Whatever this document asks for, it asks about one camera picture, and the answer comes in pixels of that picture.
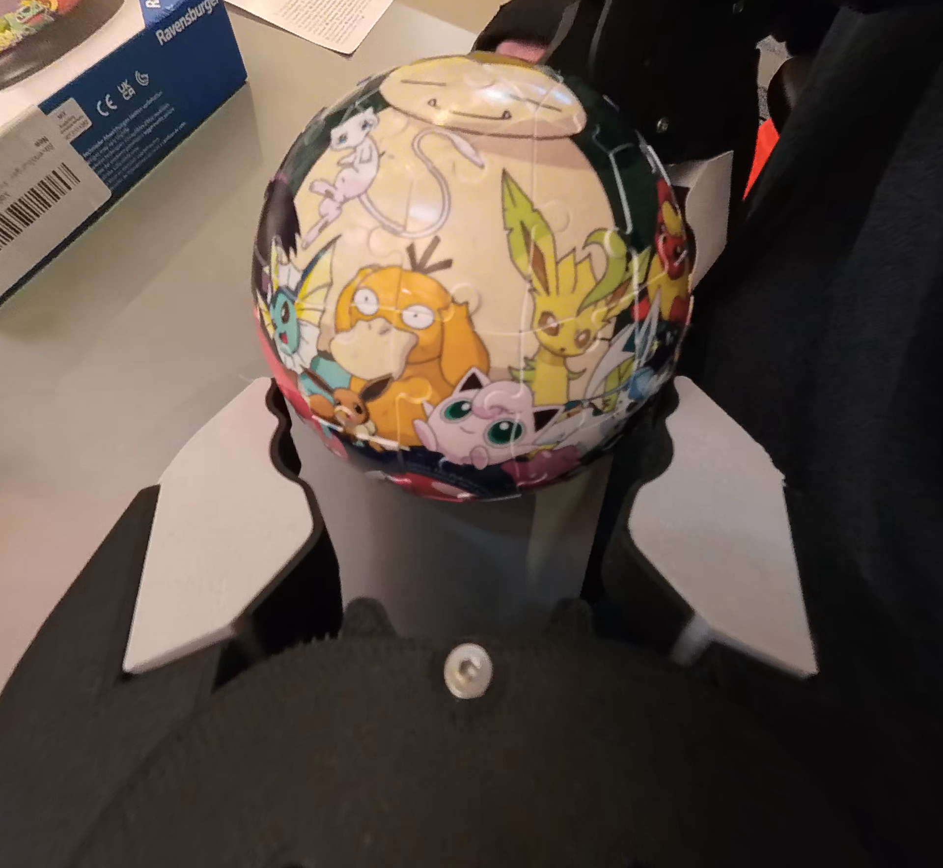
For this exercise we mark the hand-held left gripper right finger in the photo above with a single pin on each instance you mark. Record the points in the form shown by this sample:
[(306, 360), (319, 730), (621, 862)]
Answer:
[(714, 551)]

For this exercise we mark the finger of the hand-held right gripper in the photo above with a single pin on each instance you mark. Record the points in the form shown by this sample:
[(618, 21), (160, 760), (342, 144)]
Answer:
[(711, 197)]

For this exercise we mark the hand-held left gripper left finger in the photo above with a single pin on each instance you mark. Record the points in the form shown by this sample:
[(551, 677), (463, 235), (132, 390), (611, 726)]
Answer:
[(221, 551)]

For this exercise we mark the colourful puzzle ball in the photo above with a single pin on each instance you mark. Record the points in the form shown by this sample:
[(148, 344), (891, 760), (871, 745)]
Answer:
[(442, 256)]

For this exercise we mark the blue puzzle box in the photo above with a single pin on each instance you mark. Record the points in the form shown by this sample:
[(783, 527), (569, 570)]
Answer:
[(169, 72)]

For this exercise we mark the red plastic part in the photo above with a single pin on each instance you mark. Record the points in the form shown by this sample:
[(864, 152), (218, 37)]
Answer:
[(762, 153)]

